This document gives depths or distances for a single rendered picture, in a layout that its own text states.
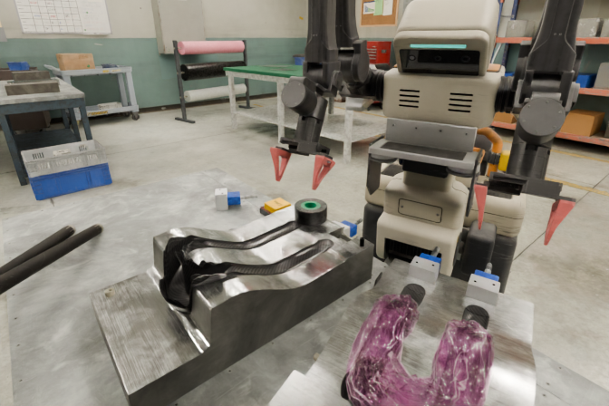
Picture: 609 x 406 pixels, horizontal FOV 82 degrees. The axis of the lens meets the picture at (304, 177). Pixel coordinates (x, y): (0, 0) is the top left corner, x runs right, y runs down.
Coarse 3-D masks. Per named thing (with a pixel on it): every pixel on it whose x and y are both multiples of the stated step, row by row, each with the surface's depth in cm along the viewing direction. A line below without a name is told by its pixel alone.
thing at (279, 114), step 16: (272, 64) 560; (288, 64) 560; (384, 64) 410; (272, 80) 439; (288, 80) 417; (240, 112) 523; (256, 112) 523; (272, 112) 523; (288, 112) 523; (352, 112) 368; (336, 128) 434; (352, 128) 375; (368, 128) 434; (384, 128) 434
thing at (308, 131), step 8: (312, 120) 77; (296, 128) 79; (304, 128) 77; (312, 128) 77; (320, 128) 79; (296, 136) 78; (304, 136) 77; (312, 136) 77; (296, 144) 78; (320, 144) 75; (328, 152) 79
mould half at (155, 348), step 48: (240, 240) 77; (288, 240) 77; (336, 240) 76; (144, 288) 66; (240, 288) 55; (288, 288) 61; (336, 288) 71; (144, 336) 56; (192, 336) 55; (240, 336) 57; (144, 384) 48; (192, 384) 53
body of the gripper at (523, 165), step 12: (516, 144) 59; (516, 156) 58; (528, 156) 57; (540, 156) 57; (516, 168) 58; (528, 168) 57; (540, 168) 57; (504, 180) 58; (516, 180) 57; (528, 180) 56; (540, 180) 55
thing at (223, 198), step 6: (216, 192) 109; (222, 192) 109; (228, 192) 112; (234, 192) 112; (216, 198) 108; (222, 198) 108; (228, 198) 109; (234, 198) 109; (240, 198) 111; (246, 198) 112; (216, 204) 108; (222, 204) 109; (228, 204) 109; (234, 204) 110
